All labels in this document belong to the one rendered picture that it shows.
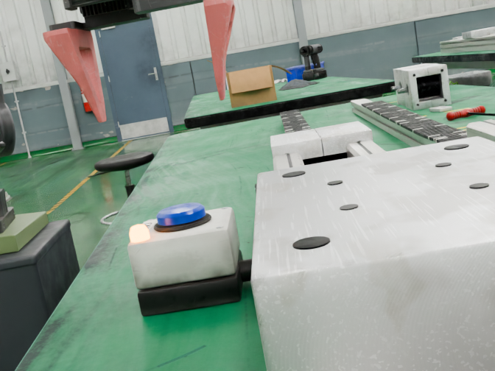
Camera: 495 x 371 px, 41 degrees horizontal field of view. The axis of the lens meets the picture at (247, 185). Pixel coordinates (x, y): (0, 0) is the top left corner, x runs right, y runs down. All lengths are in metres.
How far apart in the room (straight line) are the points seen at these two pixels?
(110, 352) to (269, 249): 0.30
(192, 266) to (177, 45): 11.20
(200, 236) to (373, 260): 0.34
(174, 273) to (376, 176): 0.27
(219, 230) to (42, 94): 11.56
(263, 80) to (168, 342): 2.41
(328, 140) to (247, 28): 11.06
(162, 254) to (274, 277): 0.34
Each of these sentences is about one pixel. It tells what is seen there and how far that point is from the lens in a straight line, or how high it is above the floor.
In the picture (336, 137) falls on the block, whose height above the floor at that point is 0.87.
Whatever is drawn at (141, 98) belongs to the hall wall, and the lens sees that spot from 11.71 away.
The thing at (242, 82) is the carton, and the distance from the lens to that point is 2.83.
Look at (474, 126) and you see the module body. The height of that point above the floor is 0.86.
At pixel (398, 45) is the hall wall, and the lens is 12.11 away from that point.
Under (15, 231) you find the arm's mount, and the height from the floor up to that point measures 0.80.
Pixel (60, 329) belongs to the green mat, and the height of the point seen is 0.78.
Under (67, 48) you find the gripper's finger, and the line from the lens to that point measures 0.51.
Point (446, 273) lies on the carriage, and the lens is 0.18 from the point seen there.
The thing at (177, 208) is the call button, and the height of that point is 0.85.
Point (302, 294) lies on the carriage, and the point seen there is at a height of 0.90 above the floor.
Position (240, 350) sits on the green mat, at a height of 0.78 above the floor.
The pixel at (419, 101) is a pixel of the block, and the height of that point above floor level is 0.80.
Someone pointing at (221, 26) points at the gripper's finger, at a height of 0.99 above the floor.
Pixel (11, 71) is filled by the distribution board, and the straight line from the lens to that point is 12.04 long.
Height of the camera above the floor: 0.96
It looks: 10 degrees down
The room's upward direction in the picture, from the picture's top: 10 degrees counter-clockwise
